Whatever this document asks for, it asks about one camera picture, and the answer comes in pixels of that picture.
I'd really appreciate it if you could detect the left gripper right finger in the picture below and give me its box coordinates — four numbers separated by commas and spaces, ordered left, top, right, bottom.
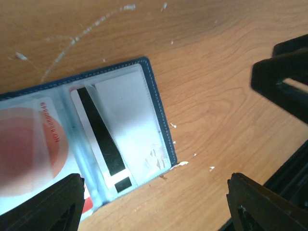
227, 173, 308, 231

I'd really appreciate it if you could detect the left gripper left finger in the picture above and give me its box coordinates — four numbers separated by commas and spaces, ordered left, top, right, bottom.
0, 173, 85, 231

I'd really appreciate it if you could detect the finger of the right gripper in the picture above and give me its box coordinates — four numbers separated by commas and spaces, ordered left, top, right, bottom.
250, 35, 308, 123

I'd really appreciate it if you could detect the white red credit card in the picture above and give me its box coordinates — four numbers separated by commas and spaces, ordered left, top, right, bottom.
0, 96, 81, 214

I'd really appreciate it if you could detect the blue leather card holder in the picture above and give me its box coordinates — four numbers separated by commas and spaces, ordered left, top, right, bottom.
0, 57, 178, 219

